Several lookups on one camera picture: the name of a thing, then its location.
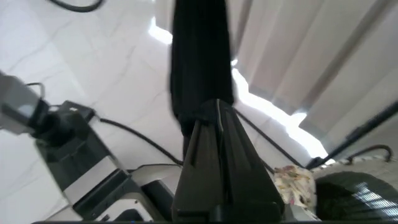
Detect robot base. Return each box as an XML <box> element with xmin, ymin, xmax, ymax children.
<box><xmin>35</xmin><ymin>136</ymin><xmax>184</xmax><ymax>222</ymax></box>

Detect cream printed garment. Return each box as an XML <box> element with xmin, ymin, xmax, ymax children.
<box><xmin>273</xmin><ymin>164</ymin><xmax>318</xmax><ymax>209</ymax></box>

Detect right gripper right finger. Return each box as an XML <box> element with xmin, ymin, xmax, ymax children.
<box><xmin>217</xmin><ymin>99</ymin><xmax>285</xmax><ymax>222</ymax></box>

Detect black cable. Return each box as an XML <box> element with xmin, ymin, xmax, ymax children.
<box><xmin>48</xmin><ymin>0</ymin><xmax>105</xmax><ymax>13</ymax></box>
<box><xmin>98</xmin><ymin>117</ymin><xmax>185</xmax><ymax>167</ymax></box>

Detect black garment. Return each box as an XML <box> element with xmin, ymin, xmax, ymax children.
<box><xmin>169</xmin><ymin>0</ymin><xmax>236</xmax><ymax>156</ymax></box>

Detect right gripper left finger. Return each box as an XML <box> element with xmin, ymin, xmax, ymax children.
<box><xmin>172</xmin><ymin>102</ymin><xmax>231</xmax><ymax>222</ymax></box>

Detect white laundry basket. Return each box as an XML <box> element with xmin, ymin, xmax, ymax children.
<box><xmin>310</xmin><ymin>144</ymin><xmax>398</xmax><ymax>222</ymax></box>

